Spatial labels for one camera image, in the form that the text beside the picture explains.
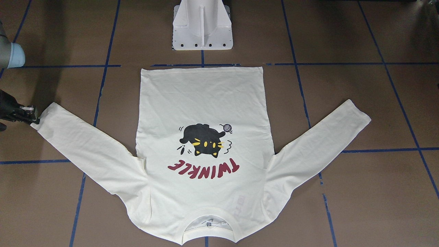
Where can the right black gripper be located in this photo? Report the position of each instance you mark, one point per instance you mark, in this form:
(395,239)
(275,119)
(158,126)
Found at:
(7,107)

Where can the cream long-sleeve cat shirt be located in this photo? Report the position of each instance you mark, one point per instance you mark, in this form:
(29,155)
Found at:
(205,162)

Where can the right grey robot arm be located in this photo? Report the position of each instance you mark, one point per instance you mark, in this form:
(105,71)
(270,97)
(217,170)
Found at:
(12,56)

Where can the white camera mast with base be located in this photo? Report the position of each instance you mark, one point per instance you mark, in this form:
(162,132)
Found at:
(202,25)

